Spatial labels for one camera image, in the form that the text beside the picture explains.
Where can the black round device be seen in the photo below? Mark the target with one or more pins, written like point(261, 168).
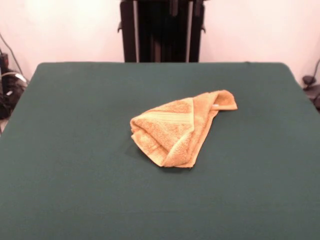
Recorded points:
point(312, 93)

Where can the dark green table cloth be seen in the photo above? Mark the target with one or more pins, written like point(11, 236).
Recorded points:
point(75, 175)

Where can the orange terry towel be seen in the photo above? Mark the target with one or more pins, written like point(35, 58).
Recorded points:
point(170, 130)

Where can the black floor equipment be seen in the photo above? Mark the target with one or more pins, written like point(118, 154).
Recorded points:
point(10, 100)

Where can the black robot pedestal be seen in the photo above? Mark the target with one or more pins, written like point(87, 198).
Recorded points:
point(162, 30)

